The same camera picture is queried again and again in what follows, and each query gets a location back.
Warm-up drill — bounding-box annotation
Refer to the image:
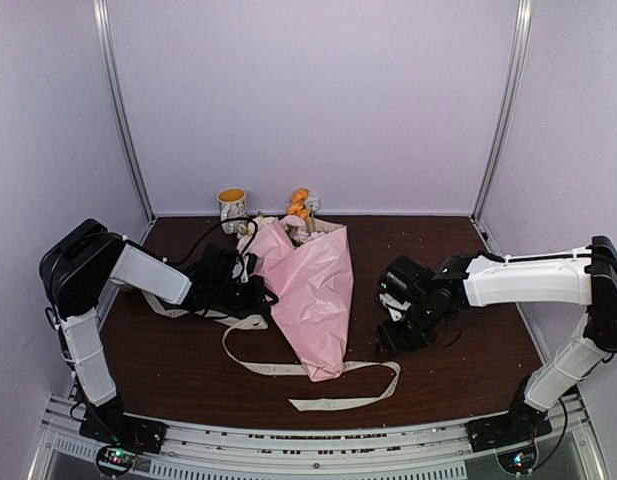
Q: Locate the white patterned mug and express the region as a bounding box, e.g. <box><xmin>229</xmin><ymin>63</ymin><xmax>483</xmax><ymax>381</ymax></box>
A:
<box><xmin>217</xmin><ymin>187</ymin><xmax>248</xmax><ymax>235</ymax></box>

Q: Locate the pink wrapping paper sheet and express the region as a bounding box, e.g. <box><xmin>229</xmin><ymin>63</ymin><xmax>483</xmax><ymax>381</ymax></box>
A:
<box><xmin>245</xmin><ymin>219</ymin><xmax>354</xmax><ymax>382</ymax></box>

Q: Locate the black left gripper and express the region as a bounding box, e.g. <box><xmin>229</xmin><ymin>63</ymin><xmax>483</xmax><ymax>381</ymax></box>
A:
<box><xmin>213</xmin><ymin>275</ymin><xmax>279</xmax><ymax>317</ymax></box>

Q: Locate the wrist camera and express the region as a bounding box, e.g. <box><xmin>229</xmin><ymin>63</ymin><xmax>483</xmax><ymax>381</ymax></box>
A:
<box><xmin>378</xmin><ymin>293</ymin><xmax>411</xmax><ymax>323</ymax></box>
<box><xmin>232</xmin><ymin>253</ymin><xmax>258</xmax><ymax>284</ymax></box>

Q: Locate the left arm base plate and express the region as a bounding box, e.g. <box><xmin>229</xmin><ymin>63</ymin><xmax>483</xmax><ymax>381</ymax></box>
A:
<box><xmin>79</xmin><ymin>416</ymin><xmax>167</xmax><ymax>454</ymax></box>

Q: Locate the aluminium frame post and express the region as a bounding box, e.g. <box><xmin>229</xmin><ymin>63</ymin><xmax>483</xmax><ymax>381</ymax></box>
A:
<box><xmin>92</xmin><ymin>0</ymin><xmax>156</xmax><ymax>224</ymax></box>
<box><xmin>471</xmin><ymin>0</ymin><xmax>534</xmax><ymax>225</ymax></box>

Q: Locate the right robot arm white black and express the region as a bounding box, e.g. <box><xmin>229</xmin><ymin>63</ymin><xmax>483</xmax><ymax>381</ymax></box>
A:
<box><xmin>377</xmin><ymin>236</ymin><xmax>617</xmax><ymax>442</ymax></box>

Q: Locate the white fake flower stem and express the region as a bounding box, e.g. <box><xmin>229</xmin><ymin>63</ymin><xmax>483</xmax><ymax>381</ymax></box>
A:
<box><xmin>305</xmin><ymin>196</ymin><xmax>321</xmax><ymax>214</ymax></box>

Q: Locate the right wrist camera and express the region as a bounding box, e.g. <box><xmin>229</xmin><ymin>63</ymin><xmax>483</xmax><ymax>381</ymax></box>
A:
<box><xmin>378</xmin><ymin>293</ymin><xmax>411</xmax><ymax>323</ymax></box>

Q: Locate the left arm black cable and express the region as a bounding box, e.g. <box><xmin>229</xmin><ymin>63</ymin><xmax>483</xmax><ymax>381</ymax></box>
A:
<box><xmin>40</xmin><ymin>217</ymin><xmax>259</xmax><ymax>331</ymax></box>

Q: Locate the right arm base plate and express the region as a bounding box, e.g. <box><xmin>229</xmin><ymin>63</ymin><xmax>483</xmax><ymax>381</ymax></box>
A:
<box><xmin>466</xmin><ymin>411</ymin><xmax>552</xmax><ymax>452</ymax></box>

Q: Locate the left aluminium frame post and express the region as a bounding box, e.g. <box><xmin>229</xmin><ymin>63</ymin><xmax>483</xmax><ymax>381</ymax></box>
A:
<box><xmin>92</xmin><ymin>0</ymin><xmax>156</xmax><ymax>224</ymax></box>

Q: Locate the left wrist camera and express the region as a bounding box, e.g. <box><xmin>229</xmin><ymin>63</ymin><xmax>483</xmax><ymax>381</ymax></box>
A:
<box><xmin>232</xmin><ymin>253</ymin><xmax>258</xmax><ymax>284</ymax></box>

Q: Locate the right aluminium frame post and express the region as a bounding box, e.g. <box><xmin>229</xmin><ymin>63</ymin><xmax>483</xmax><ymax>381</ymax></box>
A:
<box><xmin>471</xmin><ymin>0</ymin><xmax>534</xmax><ymax>225</ymax></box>

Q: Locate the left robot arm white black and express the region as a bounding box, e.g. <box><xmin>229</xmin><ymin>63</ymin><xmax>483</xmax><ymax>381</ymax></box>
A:
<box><xmin>39</xmin><ymin>218</ymin><xmax>279</xmax><ymax>444</ymax></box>

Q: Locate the beige printed ribbon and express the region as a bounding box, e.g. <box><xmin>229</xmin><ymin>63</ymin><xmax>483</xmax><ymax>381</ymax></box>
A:
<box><xmin>142</xmin><ymin>289</ymin><xmax>402</xmax><ymax>412</ymax></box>

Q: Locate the aluminium front rail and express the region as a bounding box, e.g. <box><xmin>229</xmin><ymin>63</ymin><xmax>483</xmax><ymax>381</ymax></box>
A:
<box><xmin>22</xmin><ymin>394</ymin><xmax>611</xmax><ymax>479</ymax></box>

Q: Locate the orange fake flower stem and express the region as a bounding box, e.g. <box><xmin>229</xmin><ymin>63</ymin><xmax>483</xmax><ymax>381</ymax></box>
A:
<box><xmin>286</xmin><ymin>188</ymin><xmax>310</xmax><ymax>220</ymax></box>

